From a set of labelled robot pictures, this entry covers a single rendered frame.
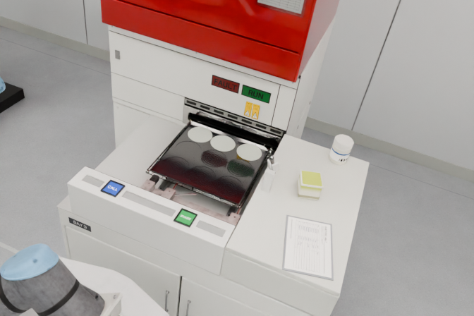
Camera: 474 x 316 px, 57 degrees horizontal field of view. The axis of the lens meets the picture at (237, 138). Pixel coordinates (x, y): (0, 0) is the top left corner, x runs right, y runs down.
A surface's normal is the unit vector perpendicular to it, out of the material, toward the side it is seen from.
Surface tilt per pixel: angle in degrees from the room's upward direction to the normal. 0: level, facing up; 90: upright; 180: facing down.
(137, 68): 90
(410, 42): 90
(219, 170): 0
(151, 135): 0
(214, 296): 90
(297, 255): 0
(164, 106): 90
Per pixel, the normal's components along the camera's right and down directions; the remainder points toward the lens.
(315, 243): 0.13, -0.78
